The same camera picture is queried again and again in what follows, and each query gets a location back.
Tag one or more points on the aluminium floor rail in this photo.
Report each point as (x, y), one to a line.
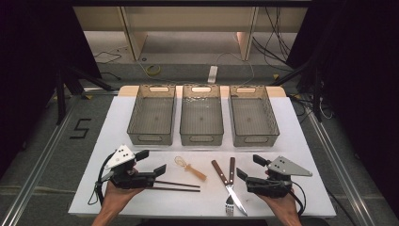
(338, 169)
(37, 171)

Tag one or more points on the dark brown chopstick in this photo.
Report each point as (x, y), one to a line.
(178, 184)
(175, 189)

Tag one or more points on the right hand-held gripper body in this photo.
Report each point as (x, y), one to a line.
(284, 166)

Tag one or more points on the person's left hand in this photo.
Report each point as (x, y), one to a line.
(116, 197)

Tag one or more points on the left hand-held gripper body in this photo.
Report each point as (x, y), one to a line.
(120, 156)

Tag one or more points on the person's right hand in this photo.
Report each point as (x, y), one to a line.
(282, 205)

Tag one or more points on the yellow tape roll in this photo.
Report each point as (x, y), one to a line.
(148, 70)

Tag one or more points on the black metal stand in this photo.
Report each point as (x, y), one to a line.
(317, 94)
(60, 94)

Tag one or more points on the white table mat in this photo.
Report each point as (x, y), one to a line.
(175, 204)

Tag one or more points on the translucent grey plastic bin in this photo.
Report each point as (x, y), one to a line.
(252, 117)
(201, 116)
(152, 116)

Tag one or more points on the white power strip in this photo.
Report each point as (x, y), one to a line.
(212, 74)

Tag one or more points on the light wooden shelf unit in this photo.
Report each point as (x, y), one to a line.
(188, 19)

